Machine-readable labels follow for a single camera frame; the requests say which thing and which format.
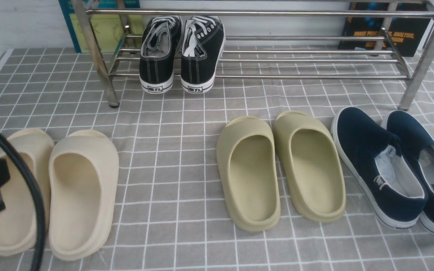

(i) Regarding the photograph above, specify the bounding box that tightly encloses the black canvas sneaker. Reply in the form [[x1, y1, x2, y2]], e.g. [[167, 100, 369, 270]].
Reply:
[[138, 15, 182, 94], [180, 15, 226, 94]]

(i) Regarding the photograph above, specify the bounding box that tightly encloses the stainless steel shoe rack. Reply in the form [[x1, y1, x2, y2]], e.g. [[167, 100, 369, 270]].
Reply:
[[72, 0, 434, 111]]

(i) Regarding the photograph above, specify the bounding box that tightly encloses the cream left slide sandal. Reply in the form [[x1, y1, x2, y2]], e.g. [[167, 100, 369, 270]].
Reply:
[[0, 128, 55, 257]]

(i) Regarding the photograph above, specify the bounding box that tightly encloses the cream slide sandal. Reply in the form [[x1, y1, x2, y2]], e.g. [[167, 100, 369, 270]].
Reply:
[[48, 130, 119, 261], [0, 128, 55, 257]]

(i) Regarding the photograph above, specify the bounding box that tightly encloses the cream right slide sandal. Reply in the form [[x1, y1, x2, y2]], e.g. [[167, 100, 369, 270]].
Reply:
[[48, 130, 119, 261]]

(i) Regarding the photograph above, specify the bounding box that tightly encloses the blue and yellow book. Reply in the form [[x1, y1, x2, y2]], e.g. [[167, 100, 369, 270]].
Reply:
[[59, 0, 144, 53]]

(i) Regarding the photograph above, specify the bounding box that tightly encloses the olive left slide sandal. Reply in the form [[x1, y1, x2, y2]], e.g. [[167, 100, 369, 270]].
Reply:
[[216, 116, 281, 231]]

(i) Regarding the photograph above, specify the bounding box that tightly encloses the olive slide sandal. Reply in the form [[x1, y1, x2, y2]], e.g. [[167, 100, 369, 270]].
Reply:
[[272, 110, 346, 223], [216, 116, 281, 231]]

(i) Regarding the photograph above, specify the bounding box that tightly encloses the olive right slide sandal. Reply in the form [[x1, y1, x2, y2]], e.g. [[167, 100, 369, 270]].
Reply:
[[272, 110, 346, 223]]

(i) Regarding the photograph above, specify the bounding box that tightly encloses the navy left slip-on shoe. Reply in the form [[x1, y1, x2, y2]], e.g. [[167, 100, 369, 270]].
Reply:
[[331, 107, 428, 230]]

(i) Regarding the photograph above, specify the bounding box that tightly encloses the navy slip-on shoe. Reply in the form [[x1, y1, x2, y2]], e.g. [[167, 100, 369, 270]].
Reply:
[[381, 110, 434, 234], [331, 107, 428, 230]]

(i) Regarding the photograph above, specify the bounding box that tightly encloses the black image processing book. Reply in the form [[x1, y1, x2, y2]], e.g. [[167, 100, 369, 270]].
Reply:
[[338, 2, 430, 57]]

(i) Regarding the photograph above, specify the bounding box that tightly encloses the navy right slip-on shoe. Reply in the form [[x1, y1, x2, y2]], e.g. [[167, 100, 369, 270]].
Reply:
[[381, 110, 434, 234]]

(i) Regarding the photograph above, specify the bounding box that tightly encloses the black cable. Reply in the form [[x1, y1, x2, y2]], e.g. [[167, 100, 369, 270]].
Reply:
[[0, 114, 46, 271]]

